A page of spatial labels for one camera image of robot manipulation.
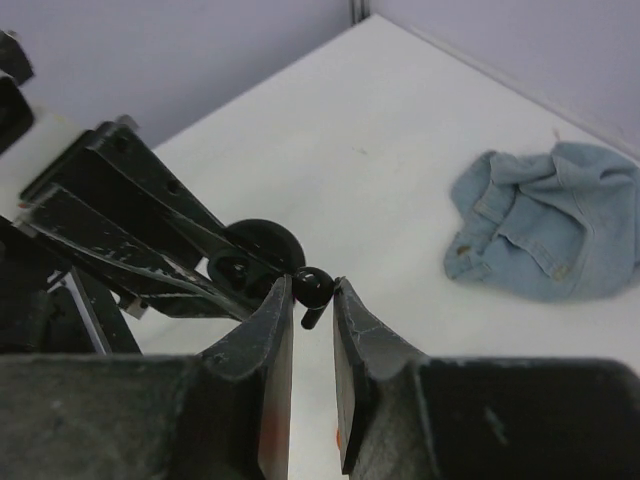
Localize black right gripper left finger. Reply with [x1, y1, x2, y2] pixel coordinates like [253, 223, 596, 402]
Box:
[1, 277, 293, 479]

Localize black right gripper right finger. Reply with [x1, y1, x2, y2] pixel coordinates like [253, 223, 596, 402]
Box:
[333, 279, 639, 479]

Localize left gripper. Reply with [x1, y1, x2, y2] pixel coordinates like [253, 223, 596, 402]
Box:
[0, 122, 286, 356]

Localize black earbud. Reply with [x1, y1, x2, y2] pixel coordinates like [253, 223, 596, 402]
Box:
[293, 266, 335, 330]

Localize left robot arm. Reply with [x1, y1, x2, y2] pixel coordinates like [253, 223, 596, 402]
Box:
[1, 32, 291, 355]

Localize crumpled blue denim cloth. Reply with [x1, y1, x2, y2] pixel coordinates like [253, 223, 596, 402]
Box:
[443, 142, 639, 302]

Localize aluminium frame post left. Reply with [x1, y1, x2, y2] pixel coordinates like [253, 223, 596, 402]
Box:
[348, 0, 371, 25]

